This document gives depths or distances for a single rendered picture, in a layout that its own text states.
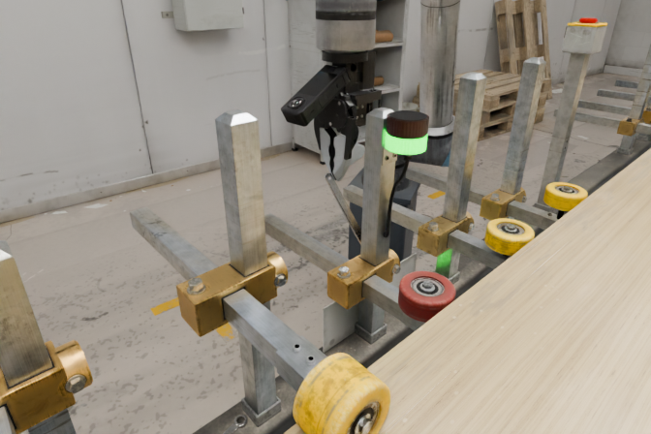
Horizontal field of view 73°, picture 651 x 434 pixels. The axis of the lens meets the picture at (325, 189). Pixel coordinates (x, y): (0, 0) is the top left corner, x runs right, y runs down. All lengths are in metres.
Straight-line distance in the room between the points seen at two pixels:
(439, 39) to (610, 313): 0.91
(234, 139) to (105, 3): 2.69
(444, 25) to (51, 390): 1.21
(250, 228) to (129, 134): 2.76
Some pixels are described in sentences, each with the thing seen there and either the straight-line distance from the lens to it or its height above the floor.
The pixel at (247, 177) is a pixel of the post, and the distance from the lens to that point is 0.51.
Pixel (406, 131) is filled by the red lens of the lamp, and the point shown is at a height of 1.12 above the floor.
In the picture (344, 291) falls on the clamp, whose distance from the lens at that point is 0.72.
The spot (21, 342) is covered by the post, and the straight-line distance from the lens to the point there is 0.50.
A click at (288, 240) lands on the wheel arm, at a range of 0.87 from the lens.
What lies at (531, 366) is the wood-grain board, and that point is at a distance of 0.60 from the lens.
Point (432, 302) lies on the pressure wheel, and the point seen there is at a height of 0.91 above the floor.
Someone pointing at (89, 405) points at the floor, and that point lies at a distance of 1.86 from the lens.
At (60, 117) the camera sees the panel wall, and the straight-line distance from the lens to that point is 3.16.
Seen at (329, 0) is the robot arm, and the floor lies 1.28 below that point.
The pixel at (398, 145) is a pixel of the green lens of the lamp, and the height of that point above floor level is 1.10.
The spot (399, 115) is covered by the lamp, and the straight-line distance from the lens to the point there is 0.64.
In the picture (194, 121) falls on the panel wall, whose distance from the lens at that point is 3.39.
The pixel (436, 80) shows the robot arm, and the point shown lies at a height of 1.04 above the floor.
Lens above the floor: 1.30
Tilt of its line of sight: 25 degrees down
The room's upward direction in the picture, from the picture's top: straight up
